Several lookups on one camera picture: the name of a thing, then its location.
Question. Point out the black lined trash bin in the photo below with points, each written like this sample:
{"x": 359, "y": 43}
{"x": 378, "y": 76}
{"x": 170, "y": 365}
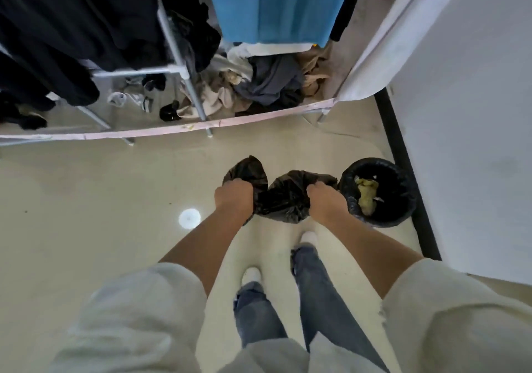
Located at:
{"x": 380, "y": 192}

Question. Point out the black hanging garments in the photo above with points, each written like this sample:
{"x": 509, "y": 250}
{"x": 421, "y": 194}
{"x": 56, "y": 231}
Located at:
{"x": 62, "y": 32}

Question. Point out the person's right forearm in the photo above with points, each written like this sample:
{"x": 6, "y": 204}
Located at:
{"x": 365, "y": 252}

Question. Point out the tan crumpled garment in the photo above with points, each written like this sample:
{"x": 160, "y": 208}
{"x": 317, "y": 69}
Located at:
{"x": 314, "y": 73}

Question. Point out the dark grey crumpled garment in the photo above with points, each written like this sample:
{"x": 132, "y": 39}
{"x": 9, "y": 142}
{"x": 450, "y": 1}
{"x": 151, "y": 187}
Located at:
{"x": 272, "y": 82}

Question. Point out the person's left fingers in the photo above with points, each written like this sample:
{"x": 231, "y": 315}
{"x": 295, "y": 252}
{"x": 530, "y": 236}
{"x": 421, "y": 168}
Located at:
{"x": 235, "y": 183}

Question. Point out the beige crumpled garment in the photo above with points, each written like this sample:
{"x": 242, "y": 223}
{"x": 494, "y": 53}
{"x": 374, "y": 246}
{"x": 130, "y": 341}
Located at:
{"x": 210, "y": 94}

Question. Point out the white fabric wardrobe cover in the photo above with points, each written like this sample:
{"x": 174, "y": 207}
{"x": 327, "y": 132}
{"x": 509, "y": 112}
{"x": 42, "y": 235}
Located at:
{"x": 386, "y": 36}

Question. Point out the person's left hand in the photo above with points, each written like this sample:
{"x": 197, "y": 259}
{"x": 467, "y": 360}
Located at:
{"x": 235, "y": 198}

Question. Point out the person's blue jeans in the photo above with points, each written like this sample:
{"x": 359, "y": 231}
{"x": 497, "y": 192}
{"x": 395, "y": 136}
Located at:
{"x": 291, "y": 302}

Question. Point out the black plastic garbage bag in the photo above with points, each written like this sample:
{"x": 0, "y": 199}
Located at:
{"x": 282, "y": 198}

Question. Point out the metal clothes rack frame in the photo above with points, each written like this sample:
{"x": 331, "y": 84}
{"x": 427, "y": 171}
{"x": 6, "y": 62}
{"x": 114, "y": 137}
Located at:
{"x": 183, "y": 69}

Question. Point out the blue hanging cloth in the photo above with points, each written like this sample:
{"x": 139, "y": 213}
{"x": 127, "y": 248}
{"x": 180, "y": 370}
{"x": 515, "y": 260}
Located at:
{"x": 278, "y": 3}

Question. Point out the person's white left shoe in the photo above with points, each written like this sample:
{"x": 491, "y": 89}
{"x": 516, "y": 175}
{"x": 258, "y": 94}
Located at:
{"x": 251, "y": 277}

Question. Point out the person's right hand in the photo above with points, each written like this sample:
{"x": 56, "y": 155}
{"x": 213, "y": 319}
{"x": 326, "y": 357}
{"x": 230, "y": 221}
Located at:
{"x": 326, "y": 200}

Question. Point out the person's left forearm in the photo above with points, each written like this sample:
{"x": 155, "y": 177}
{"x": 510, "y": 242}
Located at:
{"x": 203, "y": 244}

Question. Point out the black and white sock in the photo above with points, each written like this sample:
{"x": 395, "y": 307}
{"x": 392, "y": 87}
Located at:
{"x": 146, "y": 102}

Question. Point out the white crumpled garment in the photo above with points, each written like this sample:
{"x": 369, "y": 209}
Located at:
{"x": 239, "y": 63}

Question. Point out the person's white right shoe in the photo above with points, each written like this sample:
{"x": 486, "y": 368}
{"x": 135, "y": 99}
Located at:
{"x": 308, "y": 237}

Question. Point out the person's white sweatshirt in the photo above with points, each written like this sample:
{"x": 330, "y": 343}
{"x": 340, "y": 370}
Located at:
{"x": 266, "y": 323}

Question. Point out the person's right fingers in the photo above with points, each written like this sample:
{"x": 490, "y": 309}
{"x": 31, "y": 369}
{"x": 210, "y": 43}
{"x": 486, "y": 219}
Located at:
{"x": 322, "y": 186}

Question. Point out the yellow crumpled trash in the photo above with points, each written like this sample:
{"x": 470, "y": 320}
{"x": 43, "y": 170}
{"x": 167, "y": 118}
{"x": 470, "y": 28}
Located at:
{"x": 368, "y": 196}

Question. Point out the person's white shoe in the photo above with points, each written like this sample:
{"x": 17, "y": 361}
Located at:
{"x": 308, "y": 237}
{"x": 251, "y": 277}

